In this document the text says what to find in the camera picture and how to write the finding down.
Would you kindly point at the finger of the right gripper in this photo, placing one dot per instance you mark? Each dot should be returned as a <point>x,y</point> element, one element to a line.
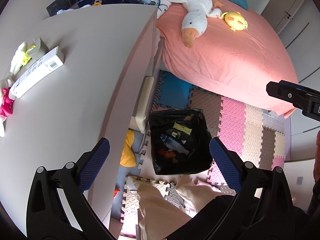
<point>304,98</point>

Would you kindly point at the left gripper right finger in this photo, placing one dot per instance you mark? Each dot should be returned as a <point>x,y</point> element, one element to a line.
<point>262,204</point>

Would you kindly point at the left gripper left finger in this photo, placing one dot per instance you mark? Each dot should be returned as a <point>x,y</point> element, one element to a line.
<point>57,207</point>

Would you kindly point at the white thermometer box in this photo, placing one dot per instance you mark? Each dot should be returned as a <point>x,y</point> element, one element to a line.
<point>41,68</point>

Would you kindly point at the white foam sponge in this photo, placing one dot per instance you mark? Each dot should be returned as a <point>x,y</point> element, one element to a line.
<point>17,59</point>

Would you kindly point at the red heart plush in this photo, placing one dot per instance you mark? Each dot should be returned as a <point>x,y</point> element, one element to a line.
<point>170,155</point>

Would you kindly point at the blue striped fish plush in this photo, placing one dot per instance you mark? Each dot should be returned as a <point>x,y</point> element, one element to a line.
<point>173,144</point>

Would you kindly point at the yellow box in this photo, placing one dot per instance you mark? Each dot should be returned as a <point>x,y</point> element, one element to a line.
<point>182,128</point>

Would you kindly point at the black trash bin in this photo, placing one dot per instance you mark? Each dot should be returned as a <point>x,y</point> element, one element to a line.
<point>199,159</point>

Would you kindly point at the colourful foam floor mat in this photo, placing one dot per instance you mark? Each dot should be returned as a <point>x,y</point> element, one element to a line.
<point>253,133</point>

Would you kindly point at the pink bed sheet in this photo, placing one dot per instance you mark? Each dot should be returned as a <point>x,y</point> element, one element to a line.
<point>235,64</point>

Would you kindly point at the white towel plush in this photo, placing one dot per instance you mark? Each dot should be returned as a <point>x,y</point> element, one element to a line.
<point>7,82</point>

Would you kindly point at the yellow chick plush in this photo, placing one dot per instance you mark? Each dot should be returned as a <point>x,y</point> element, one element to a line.
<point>235,21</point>

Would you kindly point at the pink monkey doll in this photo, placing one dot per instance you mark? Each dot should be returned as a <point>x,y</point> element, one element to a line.
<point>7,103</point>

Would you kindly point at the white goose plush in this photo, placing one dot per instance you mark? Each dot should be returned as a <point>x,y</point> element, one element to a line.
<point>195,21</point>

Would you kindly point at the yellow green plastic toy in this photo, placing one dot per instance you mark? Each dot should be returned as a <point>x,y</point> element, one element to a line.
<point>27,56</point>

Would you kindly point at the red white tape roll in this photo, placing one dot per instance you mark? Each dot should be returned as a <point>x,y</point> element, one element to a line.
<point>40,50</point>

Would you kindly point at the black wall switch panel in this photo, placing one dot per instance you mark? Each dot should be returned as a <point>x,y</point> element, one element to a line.
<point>57,5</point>

